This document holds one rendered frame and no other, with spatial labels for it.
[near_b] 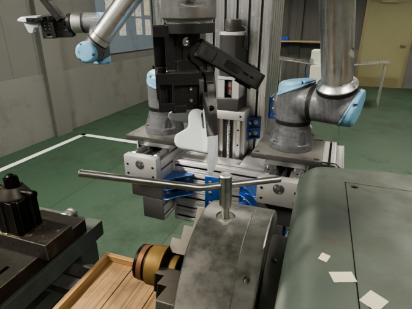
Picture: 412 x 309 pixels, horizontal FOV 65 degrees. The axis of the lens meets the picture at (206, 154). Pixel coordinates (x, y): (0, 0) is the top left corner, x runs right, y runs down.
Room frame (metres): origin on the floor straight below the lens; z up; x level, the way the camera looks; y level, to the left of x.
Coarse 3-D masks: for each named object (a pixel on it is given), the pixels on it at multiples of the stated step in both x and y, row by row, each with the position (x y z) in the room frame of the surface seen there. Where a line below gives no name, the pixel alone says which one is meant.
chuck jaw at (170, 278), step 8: (160, 272) 0.50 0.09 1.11; (168, 272) 0.50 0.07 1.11; (176, 272) 0.50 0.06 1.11; (160, 280) 0.47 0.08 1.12; (168, 280) 0.47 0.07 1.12; (176, 280) 0.47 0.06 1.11; (160, 288) 0.45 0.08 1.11; (168, 288) 0.45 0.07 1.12; (176, 288) 0.45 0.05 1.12; (160, 296) 0.42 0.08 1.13; (168, 296) 0.42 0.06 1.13; (160, 304) 0.41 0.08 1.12; (168, 304) 0.40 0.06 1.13
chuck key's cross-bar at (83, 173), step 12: (108, 180) 0.46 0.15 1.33; (120, 180) 0.46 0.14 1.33; (132, 180) 0.46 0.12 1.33; (144, 180) 0.47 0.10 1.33; (156, 180) 0.47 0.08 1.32; (168, 180) 0.48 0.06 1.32; (240, 180) 0.50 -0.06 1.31; (252, 180) 0.50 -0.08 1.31; (264, 180) 0.50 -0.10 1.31; (276, 180) 0.51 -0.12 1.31
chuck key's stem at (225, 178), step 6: (222, 174) 0.50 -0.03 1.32; (228, 174) 0.50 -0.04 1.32; (222, 180) 0.49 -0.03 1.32; (228, 180) 0.49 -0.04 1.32; (222, 186) 0.49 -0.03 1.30; (228, 186) 0.49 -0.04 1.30; (222, 192) 0.49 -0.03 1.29; (228, 192) 0.49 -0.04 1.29; (222, 198) 0.49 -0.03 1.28; (228, 198) 0.49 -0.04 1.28; (222, 204) 0.49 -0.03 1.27; (228, 204) 0.49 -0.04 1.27; (222, 210) 0.50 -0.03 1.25; (228, 210) 0.49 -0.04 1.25; (222, 216) 0.50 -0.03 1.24; (228, 216) 0.49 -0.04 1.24
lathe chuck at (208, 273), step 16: (208, 208) 0.52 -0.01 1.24; (240, 208) 0.53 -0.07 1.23; (208, 224) 0.48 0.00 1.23; (224, 224) 0.48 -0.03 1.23; (240, 224) 0.47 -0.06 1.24; (192, 240) 0.45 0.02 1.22; (208, 240) 0.45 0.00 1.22; (224, 240) 0.44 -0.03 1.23; (240, 240) 0.44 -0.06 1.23; (192, 256) 0.43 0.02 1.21; (208, 256) 0.42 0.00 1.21; (224, 256) 0.42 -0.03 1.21; (192, 272) 0.41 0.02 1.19; (208, 272) 0.40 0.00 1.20; (224, 272) 0.40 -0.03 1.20; (192, 288) 0.39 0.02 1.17; (208, 288) 0.39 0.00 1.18; (224, 288) 0.38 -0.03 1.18; (176, 304) 0.38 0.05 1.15; (192, 304) 0.38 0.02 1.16; (208, 304) 0.37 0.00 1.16; (224, 304) 0.37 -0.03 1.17
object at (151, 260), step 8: (144, 248) 0.56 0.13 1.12; (152, 248) 0.55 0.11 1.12; (160, 248) 0.55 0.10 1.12; (168, 248) 0.55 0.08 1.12; (136, 256) 0.54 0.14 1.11; (144, 256) 0.54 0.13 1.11; (152, 256) 0.53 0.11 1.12; (160, 256) 0.53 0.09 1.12; (168, 256) 0.54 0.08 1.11; (176, 256) 0.54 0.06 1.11; (136, 264) 0.53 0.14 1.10; (144, 264) 0.53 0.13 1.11; (152, 264) 0.52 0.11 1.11; (160, 264) 0.52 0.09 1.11; (168, 264) 0.53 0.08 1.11; (176, 264) 0.52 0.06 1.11; (136, 272) 0.53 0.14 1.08; (144, 272) 0.52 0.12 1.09; (152, 272) 0.51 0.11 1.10; (144, 280) 0.52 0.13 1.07; (152, 280) 0.51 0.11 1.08
